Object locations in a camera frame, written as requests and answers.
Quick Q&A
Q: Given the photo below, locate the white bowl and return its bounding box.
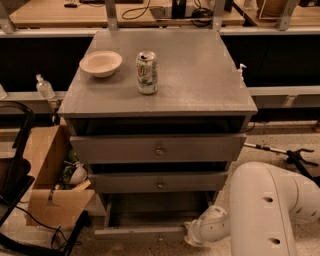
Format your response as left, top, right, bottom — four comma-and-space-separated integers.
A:
79, 51, 122, 78

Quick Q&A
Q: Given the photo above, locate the green white soda can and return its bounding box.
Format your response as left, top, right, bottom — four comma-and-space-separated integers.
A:
136, 51, 158, 95

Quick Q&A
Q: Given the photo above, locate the black chair frame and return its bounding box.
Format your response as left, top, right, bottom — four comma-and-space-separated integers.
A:
0, 101, 35, 226

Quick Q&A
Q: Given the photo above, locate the white cup in box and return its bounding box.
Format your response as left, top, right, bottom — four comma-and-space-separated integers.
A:
69, 163, 87, 186

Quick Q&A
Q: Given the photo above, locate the silver black pole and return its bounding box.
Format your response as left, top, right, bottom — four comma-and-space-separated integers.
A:
244, 143, 287, 155

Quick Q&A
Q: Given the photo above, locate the black floor stand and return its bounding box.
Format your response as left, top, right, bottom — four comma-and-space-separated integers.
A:
287, 148, 320, 187

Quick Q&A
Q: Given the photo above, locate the brown cardboard box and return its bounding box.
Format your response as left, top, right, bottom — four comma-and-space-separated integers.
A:
27, 126, 94, 227

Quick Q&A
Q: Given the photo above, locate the clear sanitizer bottle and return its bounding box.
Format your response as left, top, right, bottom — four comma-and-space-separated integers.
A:
36, 74, 55, 99

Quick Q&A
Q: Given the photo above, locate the black cable on desk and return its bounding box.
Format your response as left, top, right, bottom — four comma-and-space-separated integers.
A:
121, 0, 152, 21

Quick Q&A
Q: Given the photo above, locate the small white pump bottle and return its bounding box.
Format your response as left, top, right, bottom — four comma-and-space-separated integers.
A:
237, 63, 247, 81

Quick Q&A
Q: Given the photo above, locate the grey drawer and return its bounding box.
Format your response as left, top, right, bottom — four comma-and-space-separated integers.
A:
89, 172, 228, 194
95, 191, 216, 242
70, 134, 246, 164

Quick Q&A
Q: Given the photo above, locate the black monitor stand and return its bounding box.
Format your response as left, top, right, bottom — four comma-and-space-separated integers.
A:
171, 0, 187, 19

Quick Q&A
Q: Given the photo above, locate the black cable on floor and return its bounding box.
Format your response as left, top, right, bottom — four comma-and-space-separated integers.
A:
13, 203, 83, 252

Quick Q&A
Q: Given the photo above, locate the grey drawer cabinet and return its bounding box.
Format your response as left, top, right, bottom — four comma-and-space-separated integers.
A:
59, 29, 257, 216

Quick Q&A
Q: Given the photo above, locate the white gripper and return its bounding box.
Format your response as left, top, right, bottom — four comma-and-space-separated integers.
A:
184, 205, 228, 247

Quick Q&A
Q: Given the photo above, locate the grey middle drawer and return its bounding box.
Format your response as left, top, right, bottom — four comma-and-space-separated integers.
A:
89, 172, 228, 194

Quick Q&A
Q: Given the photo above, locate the grey bottom drawer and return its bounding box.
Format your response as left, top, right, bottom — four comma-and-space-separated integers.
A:
95, 191, 216, 242

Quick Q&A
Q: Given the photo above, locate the grey top drawer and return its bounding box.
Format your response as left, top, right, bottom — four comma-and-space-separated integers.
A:
70, 134, 246, 164

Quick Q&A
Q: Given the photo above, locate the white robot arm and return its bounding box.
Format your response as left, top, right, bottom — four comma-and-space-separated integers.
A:
185, 162, 320, 256

